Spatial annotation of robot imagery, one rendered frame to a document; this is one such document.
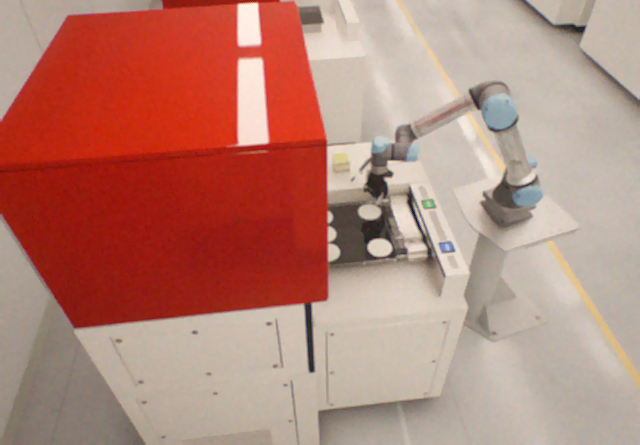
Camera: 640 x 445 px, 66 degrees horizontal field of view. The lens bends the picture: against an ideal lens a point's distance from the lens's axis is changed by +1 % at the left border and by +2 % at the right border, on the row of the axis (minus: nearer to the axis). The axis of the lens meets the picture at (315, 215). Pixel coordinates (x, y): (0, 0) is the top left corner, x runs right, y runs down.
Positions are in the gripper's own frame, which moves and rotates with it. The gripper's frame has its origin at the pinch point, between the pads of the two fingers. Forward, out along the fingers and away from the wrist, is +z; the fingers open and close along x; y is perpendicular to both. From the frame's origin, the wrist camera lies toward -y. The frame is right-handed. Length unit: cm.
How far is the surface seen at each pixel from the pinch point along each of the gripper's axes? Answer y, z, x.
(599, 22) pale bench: -393, 51, -6
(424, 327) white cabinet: 33, 20, 46
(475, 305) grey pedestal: -33, 75, 48
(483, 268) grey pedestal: -33, 44, 46
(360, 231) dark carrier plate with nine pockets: 19.5, 1.4, 4.0
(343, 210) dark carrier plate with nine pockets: 13.3, 1.3, -10.0
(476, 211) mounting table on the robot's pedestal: -31.5, 9.4, 35.0
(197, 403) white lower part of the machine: 112, 21, -3
